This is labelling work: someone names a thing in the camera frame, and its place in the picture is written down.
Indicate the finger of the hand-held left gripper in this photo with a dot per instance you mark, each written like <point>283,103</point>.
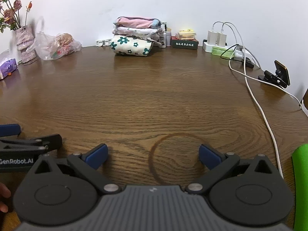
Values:
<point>48,140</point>
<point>10,130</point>

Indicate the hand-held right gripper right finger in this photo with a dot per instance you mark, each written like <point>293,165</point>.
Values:
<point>209,155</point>

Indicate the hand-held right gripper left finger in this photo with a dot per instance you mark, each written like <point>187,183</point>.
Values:
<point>97,155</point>

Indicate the pink blue purple-trimmed garment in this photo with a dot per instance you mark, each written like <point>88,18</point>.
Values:
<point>134,22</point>

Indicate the folded cream green-flowered clothes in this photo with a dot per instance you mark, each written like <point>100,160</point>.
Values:
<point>131,47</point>

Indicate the folded pink floral clothes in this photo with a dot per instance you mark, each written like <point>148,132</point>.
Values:
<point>137,32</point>

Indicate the person's left hand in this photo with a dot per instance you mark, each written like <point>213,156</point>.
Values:
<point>3,192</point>

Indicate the purple tissue pack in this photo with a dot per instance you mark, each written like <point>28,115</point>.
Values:
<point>8,66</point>

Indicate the dark hairpins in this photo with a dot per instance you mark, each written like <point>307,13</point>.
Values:
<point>26,62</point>

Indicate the clear plastic bag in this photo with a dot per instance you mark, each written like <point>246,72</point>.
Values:
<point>55,47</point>

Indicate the bright green block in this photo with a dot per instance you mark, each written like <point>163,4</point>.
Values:
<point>300,185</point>

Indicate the light green packet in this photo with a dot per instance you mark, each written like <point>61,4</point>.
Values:
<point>222,51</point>

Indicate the black phone holder clip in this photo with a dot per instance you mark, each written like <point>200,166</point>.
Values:
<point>281,74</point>

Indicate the dark rectangular box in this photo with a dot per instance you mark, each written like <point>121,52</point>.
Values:
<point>184,43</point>

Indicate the white charger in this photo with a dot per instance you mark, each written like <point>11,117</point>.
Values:
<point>212,38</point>
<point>221,39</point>

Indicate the dried pink flower bouquet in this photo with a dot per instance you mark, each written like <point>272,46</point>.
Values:
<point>10,12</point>

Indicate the stack of yellow cards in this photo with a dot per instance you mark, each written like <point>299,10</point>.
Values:
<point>185,34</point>

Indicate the white bottle black cap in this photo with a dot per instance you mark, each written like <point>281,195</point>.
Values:
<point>163,37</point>

